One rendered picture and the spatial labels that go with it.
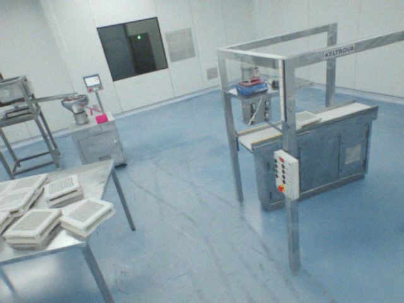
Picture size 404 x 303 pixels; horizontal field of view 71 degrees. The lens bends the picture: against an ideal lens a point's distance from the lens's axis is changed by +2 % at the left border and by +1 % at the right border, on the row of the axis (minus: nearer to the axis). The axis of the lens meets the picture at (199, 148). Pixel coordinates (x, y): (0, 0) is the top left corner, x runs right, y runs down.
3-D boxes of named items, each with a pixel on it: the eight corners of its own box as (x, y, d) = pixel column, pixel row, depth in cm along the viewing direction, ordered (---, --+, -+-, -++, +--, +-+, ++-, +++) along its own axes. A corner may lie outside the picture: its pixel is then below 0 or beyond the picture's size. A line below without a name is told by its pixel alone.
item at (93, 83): (96, 118, 427) (82, 77, 401) (96, 116, 436) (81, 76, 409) (112, 113, 434) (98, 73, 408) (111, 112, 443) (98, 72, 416)
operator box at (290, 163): (291, 201, 167) (290, 163, 156) (276, 187, 182) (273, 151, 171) (300, 197, 168) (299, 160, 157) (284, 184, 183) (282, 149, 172)
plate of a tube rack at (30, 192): (-15, 217, 199) (-17, 214, 198) (4, 197, 221) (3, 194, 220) (21, 209, 200) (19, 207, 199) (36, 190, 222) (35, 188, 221)
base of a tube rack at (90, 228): (62, 227, 181) (60, 224, 180) (93, 204, 198) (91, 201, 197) (85, 237, 167) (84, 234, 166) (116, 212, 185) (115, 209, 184)
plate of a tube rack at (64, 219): (59, 221, 178) (57, 218, 178) (90, 198, 196) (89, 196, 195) (83, 231, 165) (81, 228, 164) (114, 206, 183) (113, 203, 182)
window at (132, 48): (113, 81, 652) (96, 27, 603) (113, 81, 653) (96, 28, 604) (168, 67, 694) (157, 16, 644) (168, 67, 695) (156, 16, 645)
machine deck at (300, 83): (246, 104, 220) (245, 99, 218) (228, 95, 253) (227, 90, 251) (314, 86, 232) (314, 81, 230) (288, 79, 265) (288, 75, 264)
